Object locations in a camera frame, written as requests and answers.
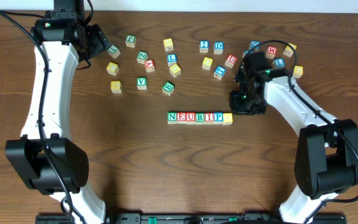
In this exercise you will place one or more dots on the green B block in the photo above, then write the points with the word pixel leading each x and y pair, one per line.
pixel 168 88

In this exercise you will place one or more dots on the red u block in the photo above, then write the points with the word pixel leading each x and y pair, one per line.
pixel 231 61
pixel 190 117

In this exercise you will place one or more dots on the blue P block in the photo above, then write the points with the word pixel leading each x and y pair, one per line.
pixel 218 118

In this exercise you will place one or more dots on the blue 2 block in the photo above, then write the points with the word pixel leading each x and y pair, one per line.
pixel 204 46

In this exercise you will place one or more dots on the blue l block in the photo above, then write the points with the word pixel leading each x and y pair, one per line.
pixel 171 59
pixel 278 63

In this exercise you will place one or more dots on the red M block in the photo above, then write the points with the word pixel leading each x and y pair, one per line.
pixel 271 52

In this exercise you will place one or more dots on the red E block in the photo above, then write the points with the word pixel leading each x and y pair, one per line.
pixel 181 118

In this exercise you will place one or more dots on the green R block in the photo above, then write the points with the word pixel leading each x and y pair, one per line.
pixel 199 118

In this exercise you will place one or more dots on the yellow K block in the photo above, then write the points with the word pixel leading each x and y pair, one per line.
pixel 116 86

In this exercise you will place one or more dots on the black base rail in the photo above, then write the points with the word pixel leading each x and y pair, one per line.
pixel 135 218

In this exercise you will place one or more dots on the yellow O block centre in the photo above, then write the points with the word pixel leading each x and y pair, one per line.
pixel 207 63

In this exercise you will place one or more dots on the green L block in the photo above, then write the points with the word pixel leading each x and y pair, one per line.
pixel 114 51

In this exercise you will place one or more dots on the red A block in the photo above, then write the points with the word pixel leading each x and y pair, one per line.
pixel 149 66

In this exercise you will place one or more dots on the blue T block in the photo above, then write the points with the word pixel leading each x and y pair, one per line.
pixel 219 72

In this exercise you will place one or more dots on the green Z block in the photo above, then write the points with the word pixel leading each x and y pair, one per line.
pixel 142 56

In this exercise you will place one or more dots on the green J block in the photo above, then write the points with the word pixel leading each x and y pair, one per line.
pixel 130 41

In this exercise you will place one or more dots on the green V block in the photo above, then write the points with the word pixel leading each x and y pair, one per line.
pixel 141 83

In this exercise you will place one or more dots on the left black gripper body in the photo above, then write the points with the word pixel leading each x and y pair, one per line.
pixel 101 40

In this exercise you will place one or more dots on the yellow S block top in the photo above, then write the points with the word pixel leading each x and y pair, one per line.
pixel 168 44

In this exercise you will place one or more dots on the yellow o block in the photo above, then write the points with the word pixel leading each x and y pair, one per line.
pixel 175 70
pixel 207 63

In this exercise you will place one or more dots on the yellow C block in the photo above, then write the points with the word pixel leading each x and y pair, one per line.
pixel 112 68

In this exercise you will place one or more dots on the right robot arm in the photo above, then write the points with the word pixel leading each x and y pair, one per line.
pixel 326 164

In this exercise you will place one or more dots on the yellow s block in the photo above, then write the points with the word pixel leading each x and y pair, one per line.
pixel 168 44
pixel 227 118

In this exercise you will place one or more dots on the blue 5 block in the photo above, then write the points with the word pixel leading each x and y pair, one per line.
pixel 246 52

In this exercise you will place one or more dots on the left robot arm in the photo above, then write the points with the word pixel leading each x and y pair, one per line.
pixel 45 157

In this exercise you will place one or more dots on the red I block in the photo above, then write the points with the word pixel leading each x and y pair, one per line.
pixel 209 118

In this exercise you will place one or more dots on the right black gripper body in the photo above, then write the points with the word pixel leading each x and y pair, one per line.
pixel 239 101

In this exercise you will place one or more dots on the yellow block top right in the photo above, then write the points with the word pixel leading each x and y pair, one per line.
pixel 289 50

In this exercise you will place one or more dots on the blue D block right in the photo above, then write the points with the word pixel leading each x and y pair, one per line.
pixel 254 45

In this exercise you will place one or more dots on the green N block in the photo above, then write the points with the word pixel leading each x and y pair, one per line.
pixel 172 118

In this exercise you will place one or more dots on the blue L block right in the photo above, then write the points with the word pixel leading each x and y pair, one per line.
pixel 278 63

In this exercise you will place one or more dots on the yellow G block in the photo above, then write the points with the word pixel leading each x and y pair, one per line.
pixel 297 71

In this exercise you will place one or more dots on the blue d block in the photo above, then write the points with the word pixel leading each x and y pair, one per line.
pixel 254 45
pixel 218 47

